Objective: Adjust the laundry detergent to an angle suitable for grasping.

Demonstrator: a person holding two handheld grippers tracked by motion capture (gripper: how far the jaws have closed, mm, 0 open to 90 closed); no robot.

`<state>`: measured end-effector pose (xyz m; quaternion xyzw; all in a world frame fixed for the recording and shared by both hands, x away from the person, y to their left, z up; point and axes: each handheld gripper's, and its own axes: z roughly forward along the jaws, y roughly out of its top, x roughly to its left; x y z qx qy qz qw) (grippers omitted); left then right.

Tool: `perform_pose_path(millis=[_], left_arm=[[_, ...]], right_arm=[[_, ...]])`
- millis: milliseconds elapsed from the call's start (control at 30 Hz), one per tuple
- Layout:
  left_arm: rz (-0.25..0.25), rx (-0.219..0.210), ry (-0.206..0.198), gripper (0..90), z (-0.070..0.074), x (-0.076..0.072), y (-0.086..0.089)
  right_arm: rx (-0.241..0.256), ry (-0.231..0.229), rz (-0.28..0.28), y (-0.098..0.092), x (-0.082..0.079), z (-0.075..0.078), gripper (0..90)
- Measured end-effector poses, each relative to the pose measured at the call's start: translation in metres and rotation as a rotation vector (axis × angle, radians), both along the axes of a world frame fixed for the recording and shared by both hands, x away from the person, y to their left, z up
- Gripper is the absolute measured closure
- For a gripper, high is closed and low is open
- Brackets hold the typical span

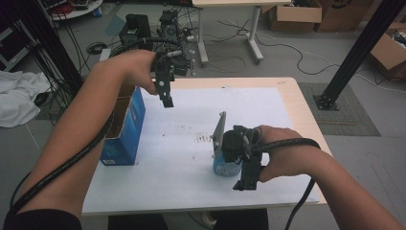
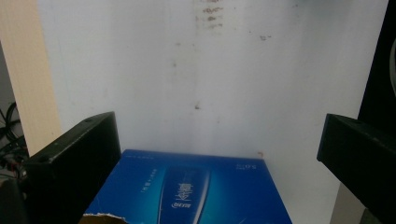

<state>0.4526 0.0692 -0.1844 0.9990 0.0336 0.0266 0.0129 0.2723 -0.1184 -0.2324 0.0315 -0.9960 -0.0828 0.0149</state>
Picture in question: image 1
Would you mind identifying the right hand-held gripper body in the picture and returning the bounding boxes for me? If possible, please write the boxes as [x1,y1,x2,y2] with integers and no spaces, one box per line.
[210,110,266,163]

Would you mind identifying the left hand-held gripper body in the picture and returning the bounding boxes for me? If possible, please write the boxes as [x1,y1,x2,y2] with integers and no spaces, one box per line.
[151,49,193,83]

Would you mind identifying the blue and white paper cup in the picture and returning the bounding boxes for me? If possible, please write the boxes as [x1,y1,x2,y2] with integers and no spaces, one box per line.
[213,152,242,177]

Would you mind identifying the blue cardboard box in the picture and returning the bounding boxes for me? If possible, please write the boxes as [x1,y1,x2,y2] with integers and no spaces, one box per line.
[100,84,147,167]

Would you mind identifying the person's left hand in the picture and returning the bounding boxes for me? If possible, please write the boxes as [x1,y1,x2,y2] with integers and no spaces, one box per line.
[95,49,159,96]

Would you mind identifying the person's right hand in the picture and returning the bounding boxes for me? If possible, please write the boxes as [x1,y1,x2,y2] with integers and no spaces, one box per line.
[258,124,327,184]

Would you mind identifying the black box-shaped device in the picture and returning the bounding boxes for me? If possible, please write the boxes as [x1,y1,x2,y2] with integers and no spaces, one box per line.
[119,12,153,51]

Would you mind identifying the white table mat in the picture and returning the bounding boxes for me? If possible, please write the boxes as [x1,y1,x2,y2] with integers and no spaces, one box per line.
[81,86,321,215]

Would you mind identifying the person's black trousers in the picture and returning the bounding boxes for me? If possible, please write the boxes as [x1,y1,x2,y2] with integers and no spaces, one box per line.
[107,208,270,230]

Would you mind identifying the white-legged desk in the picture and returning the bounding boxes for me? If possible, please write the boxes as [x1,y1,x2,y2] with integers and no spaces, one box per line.
[191,0,293,66]

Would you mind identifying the round white table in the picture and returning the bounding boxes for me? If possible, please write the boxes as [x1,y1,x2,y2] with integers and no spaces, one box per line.
[41,0,104,22]

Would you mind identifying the grey floor mat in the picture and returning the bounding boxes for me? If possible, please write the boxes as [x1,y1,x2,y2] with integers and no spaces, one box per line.
[298,81,381,138]

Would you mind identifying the small brown cardboard box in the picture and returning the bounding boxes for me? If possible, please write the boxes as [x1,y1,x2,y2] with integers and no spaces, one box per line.
[267,0,324,34]

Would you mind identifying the white cloth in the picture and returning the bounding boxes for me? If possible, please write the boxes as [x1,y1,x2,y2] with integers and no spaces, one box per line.
[0,70,53,129]

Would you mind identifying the large brown cardboard box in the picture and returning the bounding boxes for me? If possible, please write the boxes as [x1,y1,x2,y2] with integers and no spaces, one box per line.
[314,0,375,34]

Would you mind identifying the open brown cardboard box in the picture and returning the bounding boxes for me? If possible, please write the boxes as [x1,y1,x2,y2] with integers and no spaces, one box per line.
[369,22,406,81]

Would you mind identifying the person's black sleeve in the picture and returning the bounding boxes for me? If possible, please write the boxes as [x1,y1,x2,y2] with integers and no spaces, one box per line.
[2,208,83,230]

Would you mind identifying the black device with wires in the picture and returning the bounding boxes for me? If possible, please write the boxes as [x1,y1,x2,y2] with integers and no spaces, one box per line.
[157,9,180,44]

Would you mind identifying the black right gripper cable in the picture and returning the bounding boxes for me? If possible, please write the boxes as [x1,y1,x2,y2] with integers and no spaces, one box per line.
[247,137,322,230]

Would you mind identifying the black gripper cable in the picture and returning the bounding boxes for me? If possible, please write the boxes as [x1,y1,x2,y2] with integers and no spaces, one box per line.
[9,36,182,219]
[247,137,322,230]

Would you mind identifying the coiled black cable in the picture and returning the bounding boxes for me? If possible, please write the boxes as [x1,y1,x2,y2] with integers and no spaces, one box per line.
[86,41,108,56]

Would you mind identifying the black cable rack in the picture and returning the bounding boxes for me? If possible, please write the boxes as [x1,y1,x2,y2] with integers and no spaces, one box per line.
[0,0,84,94]

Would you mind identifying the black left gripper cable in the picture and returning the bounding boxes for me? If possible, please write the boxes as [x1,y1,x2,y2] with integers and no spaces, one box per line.
[9,36,182,219]

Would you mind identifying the black metal post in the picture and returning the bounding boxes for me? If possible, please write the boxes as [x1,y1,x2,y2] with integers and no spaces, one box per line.
[313,0,406,112]

